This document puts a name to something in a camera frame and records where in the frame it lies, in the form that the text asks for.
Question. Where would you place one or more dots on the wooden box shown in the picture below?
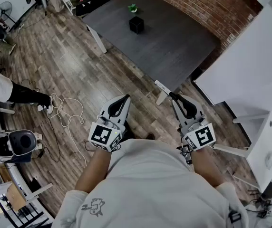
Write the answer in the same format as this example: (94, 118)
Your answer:
(12, 189)

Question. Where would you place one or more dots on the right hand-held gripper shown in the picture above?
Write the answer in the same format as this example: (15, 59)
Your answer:
(203, 135)

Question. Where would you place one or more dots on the white power strip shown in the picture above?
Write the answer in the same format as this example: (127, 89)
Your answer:
(46, 107)

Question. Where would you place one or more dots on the white desk control panel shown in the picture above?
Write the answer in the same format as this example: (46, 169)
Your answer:
(161, 86)

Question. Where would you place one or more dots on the person's dark shoe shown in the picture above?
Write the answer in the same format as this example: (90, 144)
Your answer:
(150, 136)

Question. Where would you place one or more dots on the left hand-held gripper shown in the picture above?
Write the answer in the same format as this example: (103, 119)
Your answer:
(102, 136)

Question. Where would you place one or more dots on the person's white shirt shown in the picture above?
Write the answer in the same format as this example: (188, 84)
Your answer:
(150, 186)

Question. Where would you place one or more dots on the black cube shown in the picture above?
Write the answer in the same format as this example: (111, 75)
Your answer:
(136, 25)

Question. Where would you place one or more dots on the white wall outlet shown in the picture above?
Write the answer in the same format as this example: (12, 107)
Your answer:
(231, 38)
(250, 17)

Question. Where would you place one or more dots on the person's right forearm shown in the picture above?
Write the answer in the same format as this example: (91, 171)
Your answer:
(205, 167)

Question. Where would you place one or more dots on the dark grey table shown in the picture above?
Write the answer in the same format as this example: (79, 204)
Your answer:
(162, 49)

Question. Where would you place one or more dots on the black metal rack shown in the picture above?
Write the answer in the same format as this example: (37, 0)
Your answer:
(24, 216)

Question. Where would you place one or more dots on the black swivel chair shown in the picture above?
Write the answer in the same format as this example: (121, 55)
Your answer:
(271, 189)

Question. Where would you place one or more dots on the black standing fan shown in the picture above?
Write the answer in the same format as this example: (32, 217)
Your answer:
(4, 9)

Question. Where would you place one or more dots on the small black device box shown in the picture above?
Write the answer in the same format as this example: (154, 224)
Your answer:
(187, 154)

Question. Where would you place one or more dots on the person's left forearm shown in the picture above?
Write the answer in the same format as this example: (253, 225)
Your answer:
(93, 170)

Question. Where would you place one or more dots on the white and black machine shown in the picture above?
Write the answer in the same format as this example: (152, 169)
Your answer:
(19, 142)

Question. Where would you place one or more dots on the small green potted plant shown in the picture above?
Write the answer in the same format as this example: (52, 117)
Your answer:
(133, 8)

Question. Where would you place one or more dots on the white desk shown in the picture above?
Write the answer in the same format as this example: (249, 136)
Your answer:
(245, 63)
(269, 141)

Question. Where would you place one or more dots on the black case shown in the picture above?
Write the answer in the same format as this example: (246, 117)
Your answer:
(86, 7)

